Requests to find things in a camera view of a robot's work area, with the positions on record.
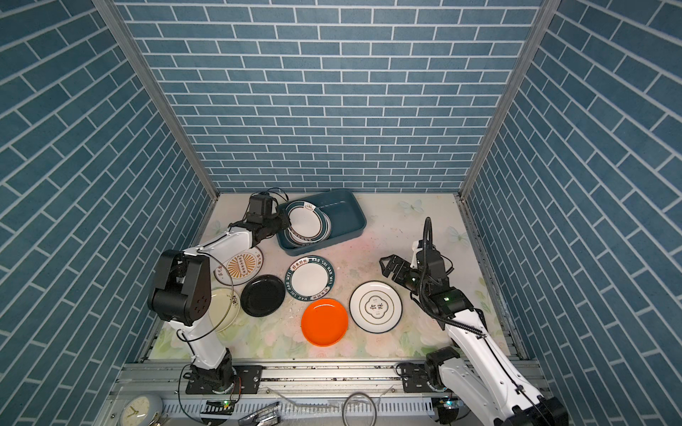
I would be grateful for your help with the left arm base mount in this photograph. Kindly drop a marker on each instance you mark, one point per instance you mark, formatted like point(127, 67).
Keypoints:
point(244, 379)

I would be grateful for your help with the cream plate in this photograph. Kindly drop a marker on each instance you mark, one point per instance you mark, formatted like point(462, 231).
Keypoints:
point(224, 309)

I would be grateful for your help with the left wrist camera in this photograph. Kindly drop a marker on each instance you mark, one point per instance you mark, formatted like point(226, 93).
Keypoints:
point(264, 196)

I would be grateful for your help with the white plate orange sunburst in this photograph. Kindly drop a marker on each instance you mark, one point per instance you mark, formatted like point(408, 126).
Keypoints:
point(240, 268)

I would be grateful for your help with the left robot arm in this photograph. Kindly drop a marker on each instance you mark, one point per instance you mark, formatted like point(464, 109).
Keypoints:
point(180, 293)

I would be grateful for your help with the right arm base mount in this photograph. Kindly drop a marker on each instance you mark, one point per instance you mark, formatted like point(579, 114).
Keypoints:
point(414, 378)

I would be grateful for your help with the black plate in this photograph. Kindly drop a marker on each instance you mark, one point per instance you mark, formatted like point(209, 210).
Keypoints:
point(263, 296)

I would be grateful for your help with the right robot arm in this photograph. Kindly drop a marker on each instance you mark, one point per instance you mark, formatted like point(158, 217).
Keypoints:
point(484, 379)

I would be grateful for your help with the Hao Wei green plate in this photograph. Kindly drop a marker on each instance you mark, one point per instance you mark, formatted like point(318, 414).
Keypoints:
point(310, 278)

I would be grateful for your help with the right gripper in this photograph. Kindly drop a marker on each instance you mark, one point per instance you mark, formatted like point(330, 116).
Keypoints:
point(399, 276)

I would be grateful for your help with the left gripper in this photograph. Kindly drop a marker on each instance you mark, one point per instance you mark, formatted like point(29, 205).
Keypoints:
point(283, 217)

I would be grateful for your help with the white plate quatrefoil pattern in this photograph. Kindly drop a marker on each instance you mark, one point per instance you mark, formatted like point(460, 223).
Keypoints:
point(376, 307)

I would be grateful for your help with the white analog clock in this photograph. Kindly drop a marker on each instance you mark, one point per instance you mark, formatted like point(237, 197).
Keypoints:
point(145, 409)

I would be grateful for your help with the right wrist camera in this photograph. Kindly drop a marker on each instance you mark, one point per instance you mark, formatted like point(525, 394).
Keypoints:
point(416, 250)

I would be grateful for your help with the green rim plate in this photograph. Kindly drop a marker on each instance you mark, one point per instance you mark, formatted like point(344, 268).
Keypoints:
point(305, 205)
point(308, 227)

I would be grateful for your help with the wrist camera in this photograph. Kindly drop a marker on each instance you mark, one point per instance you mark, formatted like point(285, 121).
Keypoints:
point(264, 196)
point(416, 250)

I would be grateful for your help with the aluminium rail frame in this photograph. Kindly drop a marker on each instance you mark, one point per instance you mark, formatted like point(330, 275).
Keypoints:
point(309, 392)

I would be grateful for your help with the teal plastic bin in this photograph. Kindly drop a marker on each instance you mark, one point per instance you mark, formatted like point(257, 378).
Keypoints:
point(347, 221)

